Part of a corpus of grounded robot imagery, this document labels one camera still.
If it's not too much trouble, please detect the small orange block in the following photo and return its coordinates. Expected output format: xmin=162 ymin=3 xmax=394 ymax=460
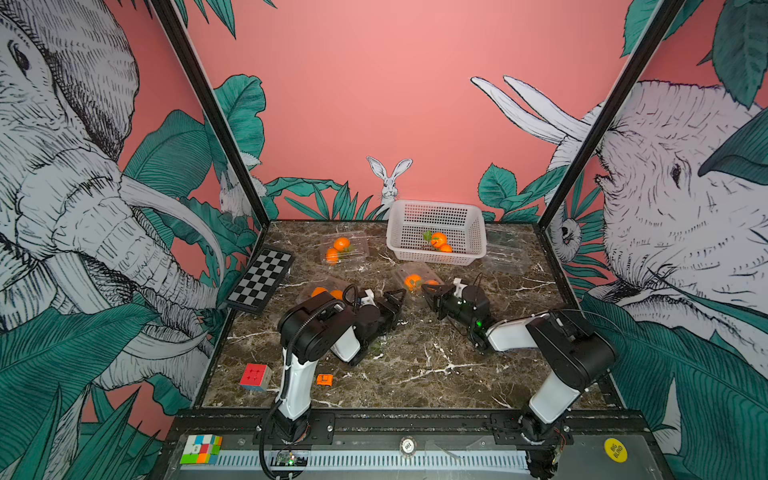
xmin=316 ymin=374 xmax=334 ymax=387

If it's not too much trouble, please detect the round silver knob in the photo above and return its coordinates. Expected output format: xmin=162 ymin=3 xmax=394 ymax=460
xmin=399 ymin=436 xmax=417 ymax=457

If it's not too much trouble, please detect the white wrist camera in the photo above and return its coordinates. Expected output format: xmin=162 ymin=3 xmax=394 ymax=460
xmin=453 ymin=277 xmax=467 ymax=300
xmin=358 ymin=289 xmax=375 ymax=306

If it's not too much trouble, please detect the small circuit board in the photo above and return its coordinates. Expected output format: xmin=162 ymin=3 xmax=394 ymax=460
xmin=272 ymin=450 xmax=309 ymax=470

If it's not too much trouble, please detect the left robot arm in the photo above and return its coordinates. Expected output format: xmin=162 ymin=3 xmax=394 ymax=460
xmin=266 ymin=284 xmax=406 ymax=443

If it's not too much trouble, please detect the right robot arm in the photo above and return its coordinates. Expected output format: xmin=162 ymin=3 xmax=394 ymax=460
xmin=421 ymin=278 xmax=617 ymax=444

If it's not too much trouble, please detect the yellow round sticker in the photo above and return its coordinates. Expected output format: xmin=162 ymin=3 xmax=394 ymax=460
xmin=604 ymin=438 xmax=628 ymax=464

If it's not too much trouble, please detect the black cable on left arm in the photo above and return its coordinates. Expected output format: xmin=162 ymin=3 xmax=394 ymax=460
xmin=257 ymin=284 xmax=361 ymax=480

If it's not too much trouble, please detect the colourful cube on rail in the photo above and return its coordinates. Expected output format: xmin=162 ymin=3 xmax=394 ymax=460
xmin=180 ymin=434 xmax=223 ymax=465

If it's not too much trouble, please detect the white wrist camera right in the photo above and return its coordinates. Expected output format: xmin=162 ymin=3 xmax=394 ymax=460
xmin=453 ymin=277 xmax=467 ymax=300

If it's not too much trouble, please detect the red cube on table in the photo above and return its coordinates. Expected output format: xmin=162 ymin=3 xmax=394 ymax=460
xmin=239 ymin=363 xmax=273 ymax=392

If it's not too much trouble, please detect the black white checkerboard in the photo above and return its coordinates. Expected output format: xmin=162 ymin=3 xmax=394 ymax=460
xmin=226 ymin=246 xmax=294 ymax=315

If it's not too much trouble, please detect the white plastic basket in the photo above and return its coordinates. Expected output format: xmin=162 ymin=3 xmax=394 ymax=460
xmin=386 ymin=200 xmax=487 ymax=266

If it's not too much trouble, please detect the orange with leaf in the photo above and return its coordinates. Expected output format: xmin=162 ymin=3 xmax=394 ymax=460
xmin=429 ymin=232 xmax=447 ymax=249

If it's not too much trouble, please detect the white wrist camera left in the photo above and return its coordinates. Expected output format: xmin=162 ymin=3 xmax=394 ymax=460
xmin=358 ymin=289 xmax=375 ymax=306

